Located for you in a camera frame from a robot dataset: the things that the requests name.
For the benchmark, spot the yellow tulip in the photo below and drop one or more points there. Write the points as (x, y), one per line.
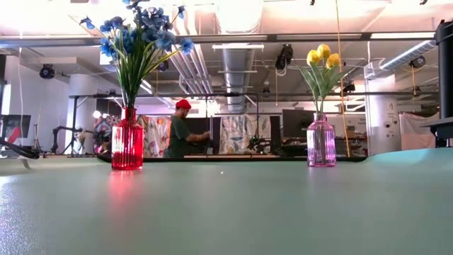
(323, 50)
(313, 56)
(333, 61)

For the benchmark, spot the small blue flower bunch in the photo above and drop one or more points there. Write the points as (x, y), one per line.
(111, 25)
(155, 19)

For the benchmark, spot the large-petal blue flower bunch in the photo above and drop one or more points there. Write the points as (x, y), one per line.
(125, 40)

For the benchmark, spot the small black robot arm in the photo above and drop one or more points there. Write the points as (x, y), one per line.
(255, 143)
(56, 136)

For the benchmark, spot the pink ribbed glass vase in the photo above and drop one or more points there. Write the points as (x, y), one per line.
(321, 145)

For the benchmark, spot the red ribbed glass vase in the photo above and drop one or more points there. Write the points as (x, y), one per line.
(127, 145)

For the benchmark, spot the leaf print curtain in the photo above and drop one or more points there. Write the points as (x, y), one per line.
(240, 134)

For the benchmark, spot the person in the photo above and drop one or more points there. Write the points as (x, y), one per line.
(178, 134)

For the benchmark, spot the black monitor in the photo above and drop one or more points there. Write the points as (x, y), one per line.
(295, 124)

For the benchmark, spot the colourful print curtain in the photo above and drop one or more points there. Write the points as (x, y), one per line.
(155, 134)

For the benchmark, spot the white light bar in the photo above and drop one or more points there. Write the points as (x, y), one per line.
(237, 46)

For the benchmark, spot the black spotlight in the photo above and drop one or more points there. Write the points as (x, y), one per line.
(47, 71)
(417, 62)
(163, 66)
(285, 56)

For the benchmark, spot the grey horizontal beam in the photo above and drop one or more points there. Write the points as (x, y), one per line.
(247, 37)

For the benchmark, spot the green table mat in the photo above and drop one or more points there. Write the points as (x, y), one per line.
(247, 219)

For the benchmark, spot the white round column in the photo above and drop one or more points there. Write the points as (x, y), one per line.
(382, 120)

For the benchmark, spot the white sheet cover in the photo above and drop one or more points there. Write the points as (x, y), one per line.
(417, 131)

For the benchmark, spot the grey desk with pole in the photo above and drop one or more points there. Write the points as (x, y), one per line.
(442, 129)

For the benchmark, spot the black vertical pole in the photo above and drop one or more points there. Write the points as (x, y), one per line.
(446, 71)

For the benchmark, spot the black tubular rig frame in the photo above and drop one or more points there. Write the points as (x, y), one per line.
(226, 94)

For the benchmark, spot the silver ventilation duct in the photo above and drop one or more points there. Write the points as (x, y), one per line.
(237, 71)

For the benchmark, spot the black wall screen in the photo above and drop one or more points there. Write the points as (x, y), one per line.
(21, 122)

